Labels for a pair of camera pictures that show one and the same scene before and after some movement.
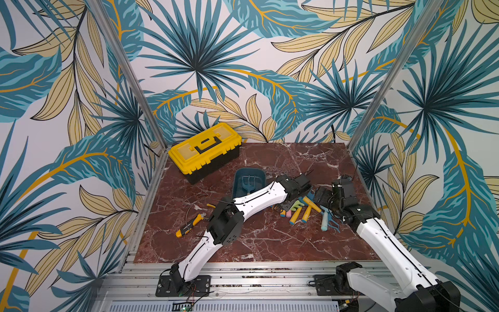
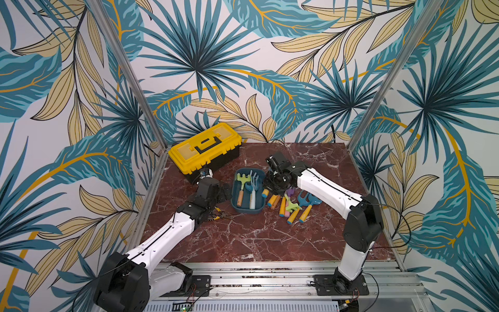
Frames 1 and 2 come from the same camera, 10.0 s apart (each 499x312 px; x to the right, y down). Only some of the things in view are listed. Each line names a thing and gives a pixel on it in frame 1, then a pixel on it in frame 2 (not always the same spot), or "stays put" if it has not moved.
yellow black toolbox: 199,156 stays put
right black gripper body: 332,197 to 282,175
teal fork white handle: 324,218 to 254,184
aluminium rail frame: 252,286 stays put
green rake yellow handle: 296,207 stays put
